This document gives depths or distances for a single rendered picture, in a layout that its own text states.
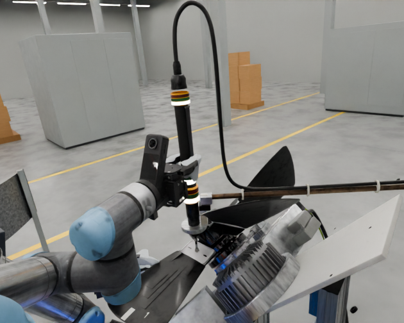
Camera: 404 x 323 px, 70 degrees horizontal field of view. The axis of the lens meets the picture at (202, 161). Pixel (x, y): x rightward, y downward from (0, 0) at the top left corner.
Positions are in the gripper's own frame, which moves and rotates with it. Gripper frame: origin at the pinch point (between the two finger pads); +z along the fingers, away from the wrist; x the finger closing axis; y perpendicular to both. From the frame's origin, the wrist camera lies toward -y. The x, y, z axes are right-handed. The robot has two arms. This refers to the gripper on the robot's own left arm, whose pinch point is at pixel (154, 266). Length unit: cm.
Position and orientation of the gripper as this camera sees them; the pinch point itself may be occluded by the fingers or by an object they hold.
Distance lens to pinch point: 86.5
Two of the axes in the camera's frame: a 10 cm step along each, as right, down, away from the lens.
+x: 0.8, 9.6, 2.5
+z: 10.0, -0.7, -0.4
